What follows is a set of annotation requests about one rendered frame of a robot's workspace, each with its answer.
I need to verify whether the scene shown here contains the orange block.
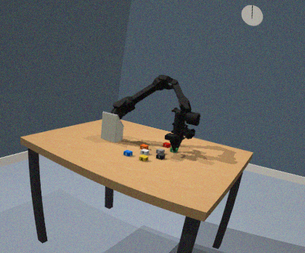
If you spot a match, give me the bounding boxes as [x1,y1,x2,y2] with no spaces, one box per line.
[140,144,149,150]

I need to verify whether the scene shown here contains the red block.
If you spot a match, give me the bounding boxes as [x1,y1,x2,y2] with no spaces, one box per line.
[163,142,171,148]

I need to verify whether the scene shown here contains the blue block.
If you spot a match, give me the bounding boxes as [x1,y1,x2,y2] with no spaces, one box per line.
[123,150,133,156]

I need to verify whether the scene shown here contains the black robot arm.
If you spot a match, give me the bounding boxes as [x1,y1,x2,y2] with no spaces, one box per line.
[110,75,200,139]

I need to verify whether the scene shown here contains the yellow block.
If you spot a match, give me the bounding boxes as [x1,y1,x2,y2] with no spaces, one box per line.
[139,155,149,161]

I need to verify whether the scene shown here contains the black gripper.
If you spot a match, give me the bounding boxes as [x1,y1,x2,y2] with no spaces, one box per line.
[165,122,186,152]

